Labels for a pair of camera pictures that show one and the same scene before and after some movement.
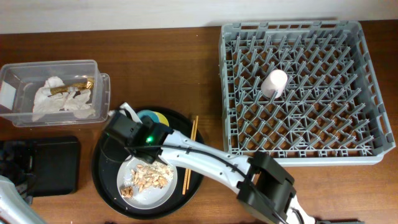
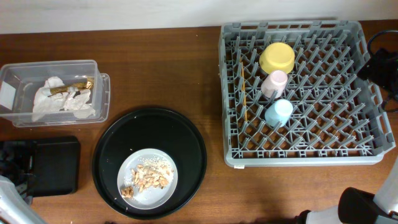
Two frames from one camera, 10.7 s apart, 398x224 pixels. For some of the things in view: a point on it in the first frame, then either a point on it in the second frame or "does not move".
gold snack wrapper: [63, 89] does not move
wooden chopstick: [186, 171] → [243, 91]
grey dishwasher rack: [333, 110] does not move
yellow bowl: [162, 119] → [277, 56]
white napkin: [74, 101] does not move
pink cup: [276, 81] does not move
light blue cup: [150, 113] → [278, 113]
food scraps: [145, 177] does not move
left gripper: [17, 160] does not move
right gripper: [116, 125] → [379, 66]
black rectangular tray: [56, 165] does not move
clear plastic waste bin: [54, 93] does not move
